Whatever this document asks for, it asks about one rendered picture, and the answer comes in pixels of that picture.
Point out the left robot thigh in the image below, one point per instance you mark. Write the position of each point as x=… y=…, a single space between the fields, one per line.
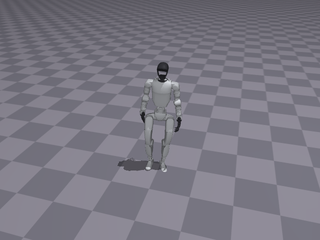
x=169 y=130

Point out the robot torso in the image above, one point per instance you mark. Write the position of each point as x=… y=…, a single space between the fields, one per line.
x=161 y=96

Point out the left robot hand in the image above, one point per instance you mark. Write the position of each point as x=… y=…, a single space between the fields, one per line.
x=179 y=124

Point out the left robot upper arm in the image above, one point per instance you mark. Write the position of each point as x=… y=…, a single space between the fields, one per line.
x=176 y=87

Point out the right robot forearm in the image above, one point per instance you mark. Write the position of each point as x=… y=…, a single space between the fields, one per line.
x=143 y=106

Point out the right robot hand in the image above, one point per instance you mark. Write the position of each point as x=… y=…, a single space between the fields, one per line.
x=143 y=116

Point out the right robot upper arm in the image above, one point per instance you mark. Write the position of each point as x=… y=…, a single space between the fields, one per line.
x=147 y=87

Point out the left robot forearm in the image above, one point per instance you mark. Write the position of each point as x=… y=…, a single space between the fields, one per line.
x=178 y=111

